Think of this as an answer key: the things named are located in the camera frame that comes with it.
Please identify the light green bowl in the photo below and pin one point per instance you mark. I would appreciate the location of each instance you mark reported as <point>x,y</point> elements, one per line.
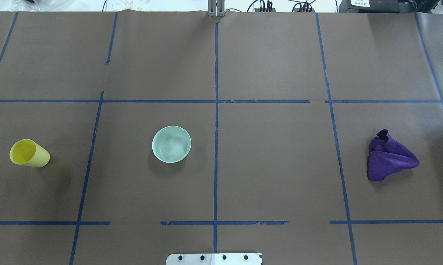
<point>171,144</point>

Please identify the purple cloth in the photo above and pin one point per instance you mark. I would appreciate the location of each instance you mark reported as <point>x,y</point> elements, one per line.
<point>386,156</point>

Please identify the yellow plastic cup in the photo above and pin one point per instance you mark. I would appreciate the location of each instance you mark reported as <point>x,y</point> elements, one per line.
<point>27,152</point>

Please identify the grey aluminium frame post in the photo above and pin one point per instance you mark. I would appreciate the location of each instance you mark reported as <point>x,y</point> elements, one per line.
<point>216,8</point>

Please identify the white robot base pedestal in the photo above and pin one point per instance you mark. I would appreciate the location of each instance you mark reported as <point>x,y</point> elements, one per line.
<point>215,259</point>

